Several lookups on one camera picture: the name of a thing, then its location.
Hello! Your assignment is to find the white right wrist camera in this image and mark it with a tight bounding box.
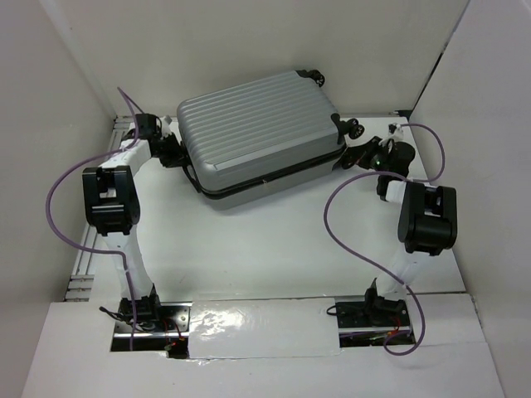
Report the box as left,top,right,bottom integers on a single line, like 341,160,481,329
387,123,404,142

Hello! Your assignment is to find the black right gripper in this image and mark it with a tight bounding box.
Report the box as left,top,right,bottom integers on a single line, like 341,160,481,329
349,136,392,177

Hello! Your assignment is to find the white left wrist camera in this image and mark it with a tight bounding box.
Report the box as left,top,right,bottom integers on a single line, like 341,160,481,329
160,115,173,138

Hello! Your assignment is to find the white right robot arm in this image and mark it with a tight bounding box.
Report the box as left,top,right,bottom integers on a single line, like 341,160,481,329
339,137,457,295

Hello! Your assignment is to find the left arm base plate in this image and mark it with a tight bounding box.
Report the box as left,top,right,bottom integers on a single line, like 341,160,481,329
99,303,192,359

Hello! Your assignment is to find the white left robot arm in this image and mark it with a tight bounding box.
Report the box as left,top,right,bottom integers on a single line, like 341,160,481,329
82,114,184,331

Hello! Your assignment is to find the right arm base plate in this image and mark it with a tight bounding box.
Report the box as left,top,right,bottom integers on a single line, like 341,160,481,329
326,300,416,348

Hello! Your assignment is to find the dark grey hardshell suitcase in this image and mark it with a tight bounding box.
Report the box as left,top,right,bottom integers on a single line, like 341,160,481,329
177,70,364,207

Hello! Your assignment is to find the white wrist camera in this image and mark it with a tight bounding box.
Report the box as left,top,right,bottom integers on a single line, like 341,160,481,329
160,115,173,138
387,123,404,142

